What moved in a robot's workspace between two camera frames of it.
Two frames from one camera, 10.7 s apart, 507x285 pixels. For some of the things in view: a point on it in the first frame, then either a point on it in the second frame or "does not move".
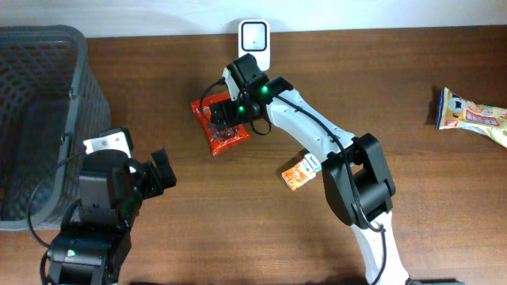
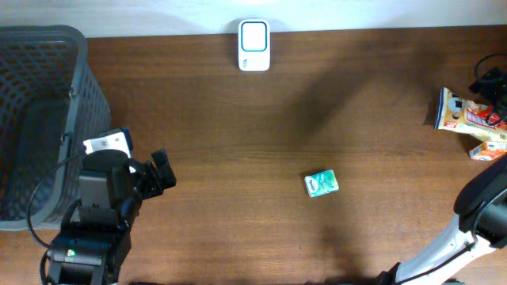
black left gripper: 157,179 does not move
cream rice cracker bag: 455,112 does not move
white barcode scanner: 254,39 does not move
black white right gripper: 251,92 → 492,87
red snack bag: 219,137 → 493,119
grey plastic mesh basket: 52,99 does not move
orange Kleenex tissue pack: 302,172 → 488,150
